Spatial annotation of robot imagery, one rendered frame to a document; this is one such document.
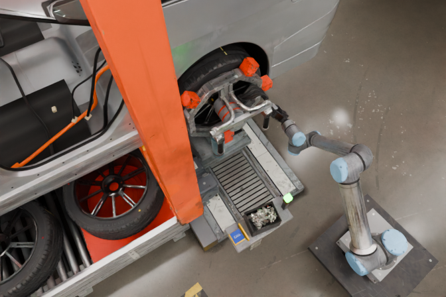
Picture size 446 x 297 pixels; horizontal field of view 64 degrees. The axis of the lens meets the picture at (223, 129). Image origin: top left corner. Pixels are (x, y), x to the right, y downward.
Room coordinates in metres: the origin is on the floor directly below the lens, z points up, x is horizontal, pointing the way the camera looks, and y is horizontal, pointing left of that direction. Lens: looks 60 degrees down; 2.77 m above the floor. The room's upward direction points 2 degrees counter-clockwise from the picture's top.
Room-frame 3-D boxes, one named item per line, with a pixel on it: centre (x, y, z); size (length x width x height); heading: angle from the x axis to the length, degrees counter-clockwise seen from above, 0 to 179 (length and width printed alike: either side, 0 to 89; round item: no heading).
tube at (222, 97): (1.14, 0.01, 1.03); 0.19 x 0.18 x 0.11; 30
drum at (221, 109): (1.23, -0.05, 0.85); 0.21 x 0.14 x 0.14; 30
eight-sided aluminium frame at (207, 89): (1.30, -0.01, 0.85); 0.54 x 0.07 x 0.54; 120
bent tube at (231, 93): (1.24, -0.16, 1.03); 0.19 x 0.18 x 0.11; 30
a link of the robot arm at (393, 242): (0.45, -0.96, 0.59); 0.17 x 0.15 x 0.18; 114
